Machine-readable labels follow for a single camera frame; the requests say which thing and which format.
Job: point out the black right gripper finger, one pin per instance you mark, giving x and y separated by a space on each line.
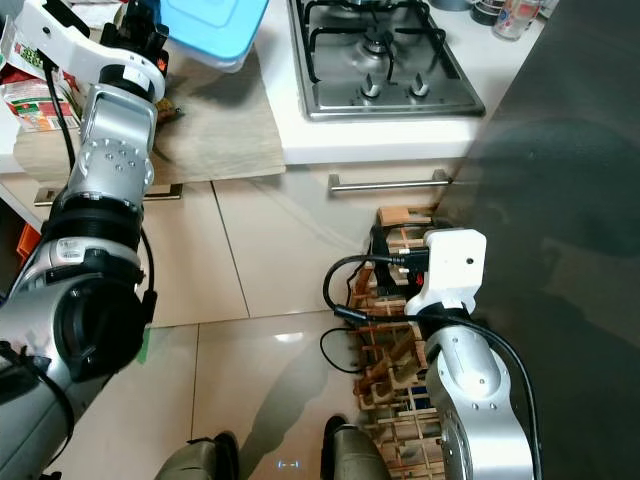
381 243

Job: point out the blue lid food container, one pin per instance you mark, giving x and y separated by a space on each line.
220 25

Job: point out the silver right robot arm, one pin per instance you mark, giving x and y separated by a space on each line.
470 390

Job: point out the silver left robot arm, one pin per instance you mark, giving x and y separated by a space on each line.
115 150

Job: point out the green white carton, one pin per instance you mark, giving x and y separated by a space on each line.
28 55

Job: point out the cream kitchen cabinet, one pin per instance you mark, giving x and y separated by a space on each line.
260 250

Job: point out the beige woven cloth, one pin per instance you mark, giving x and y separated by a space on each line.
230 130

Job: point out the wooden wine rack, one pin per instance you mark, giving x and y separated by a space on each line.
390 400

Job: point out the red white carton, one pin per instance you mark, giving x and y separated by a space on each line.
40 108

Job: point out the steel gas hob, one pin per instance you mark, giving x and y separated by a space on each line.
400 100

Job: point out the round hob knob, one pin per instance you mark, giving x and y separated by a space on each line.
420 88
370 89

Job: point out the orange plastic bin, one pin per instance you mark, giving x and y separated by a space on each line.
28 243

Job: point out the dark robot right foot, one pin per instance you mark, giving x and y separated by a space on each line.
360 455

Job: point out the dark robot foot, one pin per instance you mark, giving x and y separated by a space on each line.
200 460
360 455

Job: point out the black gas burner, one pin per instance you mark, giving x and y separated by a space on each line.
378 42

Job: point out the dark jar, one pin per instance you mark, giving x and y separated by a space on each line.
484 10

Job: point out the printed drink can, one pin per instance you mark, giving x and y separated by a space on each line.
515 18

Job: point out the dark robot left foot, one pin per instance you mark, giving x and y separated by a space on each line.
200 460

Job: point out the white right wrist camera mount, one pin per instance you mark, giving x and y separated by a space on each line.
455 265

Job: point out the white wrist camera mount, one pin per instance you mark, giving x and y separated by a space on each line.
455 265
80 40

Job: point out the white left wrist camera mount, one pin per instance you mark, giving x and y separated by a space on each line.
80 40

